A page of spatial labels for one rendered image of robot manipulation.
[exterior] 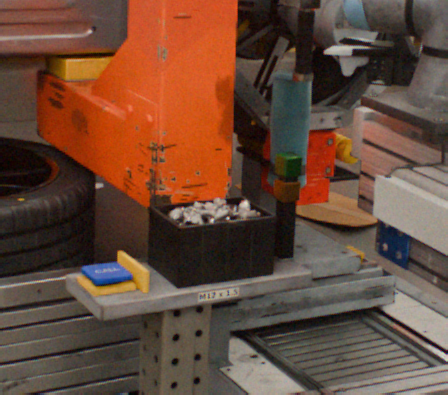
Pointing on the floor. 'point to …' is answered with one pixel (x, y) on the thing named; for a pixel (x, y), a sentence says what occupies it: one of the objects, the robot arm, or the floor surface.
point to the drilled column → (175, 351)
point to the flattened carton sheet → (337, 212)
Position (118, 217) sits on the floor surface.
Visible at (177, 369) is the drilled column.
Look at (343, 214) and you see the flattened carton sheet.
